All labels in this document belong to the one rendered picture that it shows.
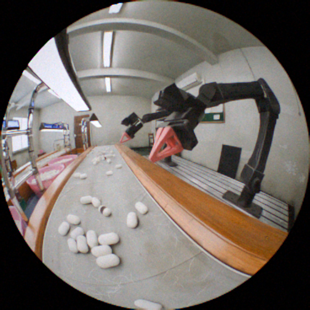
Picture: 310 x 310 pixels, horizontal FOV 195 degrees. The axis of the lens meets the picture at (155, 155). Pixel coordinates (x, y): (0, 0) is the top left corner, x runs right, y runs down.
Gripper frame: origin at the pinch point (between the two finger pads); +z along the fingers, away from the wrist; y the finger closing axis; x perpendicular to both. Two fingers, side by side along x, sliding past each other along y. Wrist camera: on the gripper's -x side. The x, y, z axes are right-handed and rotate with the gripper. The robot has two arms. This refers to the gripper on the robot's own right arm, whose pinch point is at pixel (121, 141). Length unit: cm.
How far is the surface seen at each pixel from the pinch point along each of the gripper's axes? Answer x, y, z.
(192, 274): 6, 67, 11
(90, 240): -3, 56, 18
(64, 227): -7, 52, 23
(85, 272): -4, 61, 22
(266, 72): 15, 111, -229
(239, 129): 107, 32, -161
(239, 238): 10, 69, 3
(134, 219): 3, 53, 12
